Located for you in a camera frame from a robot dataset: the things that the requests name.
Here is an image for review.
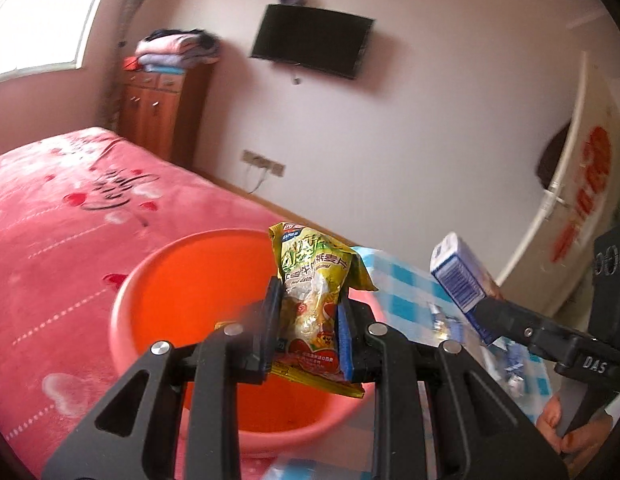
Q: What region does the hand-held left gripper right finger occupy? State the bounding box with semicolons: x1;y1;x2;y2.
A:
337;301;568;480

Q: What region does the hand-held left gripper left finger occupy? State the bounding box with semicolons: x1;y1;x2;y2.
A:
42;277;285;480

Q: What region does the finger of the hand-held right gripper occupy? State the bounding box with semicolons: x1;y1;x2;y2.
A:
472;297;586;363

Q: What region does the yellow green snack packet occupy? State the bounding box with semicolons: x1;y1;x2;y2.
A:
268;222;379;400

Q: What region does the blue white small carton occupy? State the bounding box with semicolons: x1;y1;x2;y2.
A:
430;232;506;346

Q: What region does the orange plastic bucket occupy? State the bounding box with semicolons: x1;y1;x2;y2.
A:
111;229;385;453

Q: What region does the person's right hand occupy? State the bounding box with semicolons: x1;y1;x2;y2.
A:
535;392;620;461

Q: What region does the small blue white wrapper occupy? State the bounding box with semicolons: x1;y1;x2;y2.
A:
500;340;528;396
427;300;453;336

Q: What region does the blue white checkered tablecloth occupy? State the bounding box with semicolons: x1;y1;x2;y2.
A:
262;246;553;480

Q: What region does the white door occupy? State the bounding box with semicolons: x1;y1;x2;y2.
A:
495;52;620;321

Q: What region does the red door decoration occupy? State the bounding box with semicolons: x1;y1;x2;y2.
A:
552;127;613;263

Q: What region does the dark hanging bag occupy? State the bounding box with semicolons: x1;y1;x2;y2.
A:
536;120;573;193

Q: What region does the pink heart print blanket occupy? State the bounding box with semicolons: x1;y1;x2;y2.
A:
0;126;311;480

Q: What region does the brown wooden cabinet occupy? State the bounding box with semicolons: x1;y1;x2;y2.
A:
117;57;213;171

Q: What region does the pile of folded blankets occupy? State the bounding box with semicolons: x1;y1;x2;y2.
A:
134;29;221;72

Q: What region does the grey curtain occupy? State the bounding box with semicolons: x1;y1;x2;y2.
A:
107;0;155;136

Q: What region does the bright window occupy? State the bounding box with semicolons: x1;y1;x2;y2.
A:
0;0;115;86

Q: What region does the silver door handle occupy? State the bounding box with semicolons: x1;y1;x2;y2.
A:
540;180;571;221

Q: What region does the thin socket cable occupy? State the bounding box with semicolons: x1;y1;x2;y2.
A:
246;162;269;196

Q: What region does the wall socket strip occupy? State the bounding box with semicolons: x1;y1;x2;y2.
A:
241;150;285;177

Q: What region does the black wall television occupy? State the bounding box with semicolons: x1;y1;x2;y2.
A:
250;4;375;81

